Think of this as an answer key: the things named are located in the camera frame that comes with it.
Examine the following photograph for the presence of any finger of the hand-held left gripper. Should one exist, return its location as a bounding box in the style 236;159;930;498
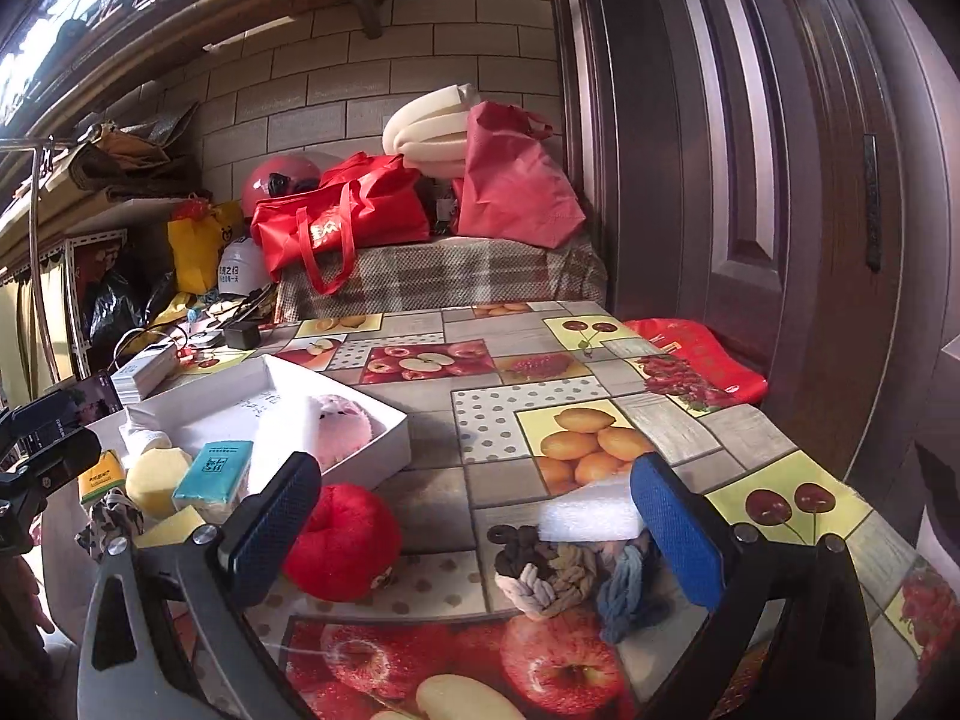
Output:
0;387;103;497
0;469;51;553

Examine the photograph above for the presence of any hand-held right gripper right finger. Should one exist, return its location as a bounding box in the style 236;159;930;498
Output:
630;453;878;720

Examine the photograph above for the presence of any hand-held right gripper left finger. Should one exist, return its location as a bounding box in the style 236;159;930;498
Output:
79;451;323;720

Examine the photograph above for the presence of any white foam sheet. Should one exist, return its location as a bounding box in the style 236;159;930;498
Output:
538;498;650;542

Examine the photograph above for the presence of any pink plush toy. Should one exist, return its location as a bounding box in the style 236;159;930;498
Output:
310;393;377;470

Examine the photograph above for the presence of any white cardboard box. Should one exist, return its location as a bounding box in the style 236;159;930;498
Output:
118;353;413;482

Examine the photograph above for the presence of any multicolour braided rope coaster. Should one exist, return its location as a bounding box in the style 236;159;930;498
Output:
486;523;662;644

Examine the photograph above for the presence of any person's left hand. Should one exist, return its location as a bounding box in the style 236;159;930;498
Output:
0;553;55;636

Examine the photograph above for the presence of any green yellow packet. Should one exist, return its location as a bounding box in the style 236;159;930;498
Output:
78;449;126;505

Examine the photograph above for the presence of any red plush apple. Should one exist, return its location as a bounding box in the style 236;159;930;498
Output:
283;483;404;602

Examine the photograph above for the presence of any leopard print scrunchie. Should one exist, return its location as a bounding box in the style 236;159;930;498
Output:
73;490;145;561

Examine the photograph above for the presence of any smartphone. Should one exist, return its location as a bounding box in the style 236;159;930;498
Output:
78;371;126;415

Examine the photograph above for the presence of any teal tissue packet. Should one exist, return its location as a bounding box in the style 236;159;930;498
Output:
172;440;254;505

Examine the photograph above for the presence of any white tube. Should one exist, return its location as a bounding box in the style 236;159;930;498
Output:
122;423;171;456

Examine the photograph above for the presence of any pale yellow sponge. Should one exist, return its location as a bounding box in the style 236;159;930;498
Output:
125;445;193;520

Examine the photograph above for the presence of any white power strip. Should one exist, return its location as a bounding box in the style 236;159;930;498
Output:
111;343;182;404

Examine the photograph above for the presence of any black plastic bag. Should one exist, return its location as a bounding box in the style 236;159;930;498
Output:
81;261;175;332

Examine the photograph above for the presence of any flat red printed bag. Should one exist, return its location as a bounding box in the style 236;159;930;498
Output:
621;318;769;411

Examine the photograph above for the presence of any red printed box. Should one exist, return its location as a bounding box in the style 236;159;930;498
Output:
73;238;126;295

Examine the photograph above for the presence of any metal pole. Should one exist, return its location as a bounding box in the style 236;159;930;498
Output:
28;133;59;385

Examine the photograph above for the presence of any fruit print tablecloth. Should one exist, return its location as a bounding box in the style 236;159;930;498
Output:
41;300;960;720

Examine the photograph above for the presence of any yellow bag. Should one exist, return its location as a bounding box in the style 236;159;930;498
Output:
167;201;245;295

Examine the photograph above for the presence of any white helmet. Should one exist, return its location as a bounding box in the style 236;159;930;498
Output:
217;235;272;299

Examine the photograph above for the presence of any plaid cloth covered bench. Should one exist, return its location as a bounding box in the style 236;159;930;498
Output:
273;235;610;325

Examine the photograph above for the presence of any pile of cardboard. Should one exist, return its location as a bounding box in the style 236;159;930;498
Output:
43;100;202;205

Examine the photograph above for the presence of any red tote bag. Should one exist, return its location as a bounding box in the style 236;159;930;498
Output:
250;152;433;296

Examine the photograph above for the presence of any red helmet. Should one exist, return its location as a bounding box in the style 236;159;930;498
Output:
241;153;325;220

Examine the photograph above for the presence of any dark box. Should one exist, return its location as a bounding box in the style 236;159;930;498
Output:
430;178;464;238

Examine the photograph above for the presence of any pink-red nonwoven bag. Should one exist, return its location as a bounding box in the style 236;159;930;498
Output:
452;100;587;250

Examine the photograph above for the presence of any brown panelled door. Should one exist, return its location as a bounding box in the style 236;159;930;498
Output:
544;0;912;481

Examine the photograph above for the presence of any white foam roll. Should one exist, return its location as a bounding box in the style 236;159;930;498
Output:
382;82;482;181

